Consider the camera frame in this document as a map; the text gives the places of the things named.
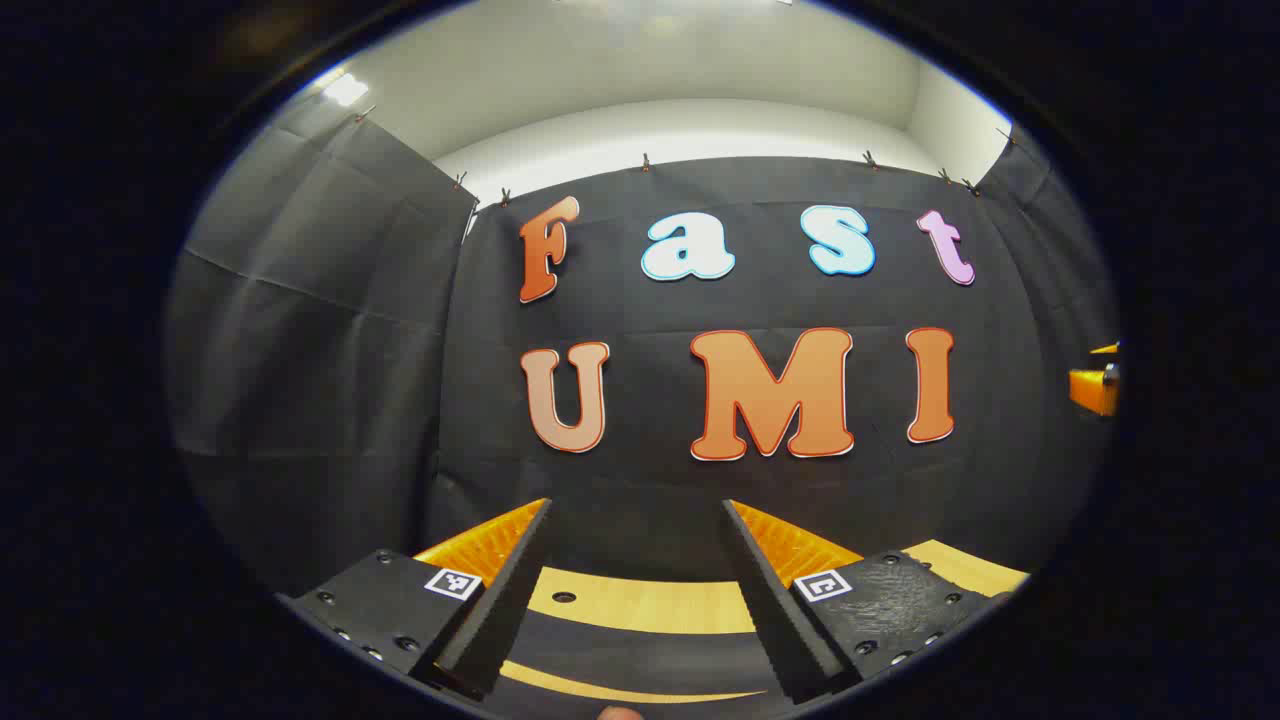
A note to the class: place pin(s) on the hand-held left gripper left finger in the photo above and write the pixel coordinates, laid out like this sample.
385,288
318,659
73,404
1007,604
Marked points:
500,620

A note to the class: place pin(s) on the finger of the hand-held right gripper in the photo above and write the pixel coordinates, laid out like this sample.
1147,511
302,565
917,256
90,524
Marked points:
1090,388

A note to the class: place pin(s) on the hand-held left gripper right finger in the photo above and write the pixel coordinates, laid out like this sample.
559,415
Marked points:
780,620

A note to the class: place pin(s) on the dark jeans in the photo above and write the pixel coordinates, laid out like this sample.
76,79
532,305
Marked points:
640,655

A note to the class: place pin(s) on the black backdrop cloth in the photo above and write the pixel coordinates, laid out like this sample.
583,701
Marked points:
640,480

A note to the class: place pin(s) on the ceiling light panel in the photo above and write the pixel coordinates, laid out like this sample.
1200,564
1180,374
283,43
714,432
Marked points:
345,90

